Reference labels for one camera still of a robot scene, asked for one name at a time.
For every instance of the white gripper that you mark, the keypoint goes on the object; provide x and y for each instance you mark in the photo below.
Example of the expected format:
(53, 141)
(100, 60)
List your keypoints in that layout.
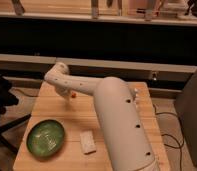
(64, 92)

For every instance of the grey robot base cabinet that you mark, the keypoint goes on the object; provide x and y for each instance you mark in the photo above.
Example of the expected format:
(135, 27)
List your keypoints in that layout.
(186, 108)

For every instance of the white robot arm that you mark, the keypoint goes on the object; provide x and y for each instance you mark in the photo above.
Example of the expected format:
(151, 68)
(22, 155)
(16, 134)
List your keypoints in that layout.
(125, 138)

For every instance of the green glass bowl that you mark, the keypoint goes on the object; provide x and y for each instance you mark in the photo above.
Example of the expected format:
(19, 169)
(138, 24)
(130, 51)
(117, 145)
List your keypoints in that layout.
(45, 138)

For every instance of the white sponge block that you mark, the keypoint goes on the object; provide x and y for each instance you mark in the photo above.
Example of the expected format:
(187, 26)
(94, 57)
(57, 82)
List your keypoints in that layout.
(87, 142)

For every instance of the white glue bottle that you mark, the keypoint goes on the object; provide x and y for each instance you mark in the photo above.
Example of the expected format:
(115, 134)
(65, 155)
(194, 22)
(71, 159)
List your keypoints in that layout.
(136, 98)

